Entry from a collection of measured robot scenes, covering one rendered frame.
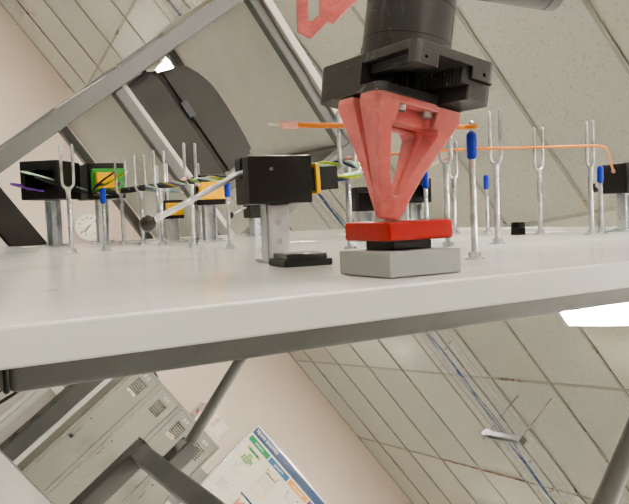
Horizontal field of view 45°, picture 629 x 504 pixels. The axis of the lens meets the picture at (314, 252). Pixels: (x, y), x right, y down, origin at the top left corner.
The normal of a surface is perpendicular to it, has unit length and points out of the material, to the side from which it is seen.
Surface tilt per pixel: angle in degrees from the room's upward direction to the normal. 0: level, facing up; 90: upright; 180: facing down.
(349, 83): 134
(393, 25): 126
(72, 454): 89
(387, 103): 105
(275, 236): 98
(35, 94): 90
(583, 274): 90
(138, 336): 90
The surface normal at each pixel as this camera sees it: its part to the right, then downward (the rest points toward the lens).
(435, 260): 0.51, 0.03
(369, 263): -0.86, 0.06
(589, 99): -0.66, 0.64
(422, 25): 0.24, 0.00
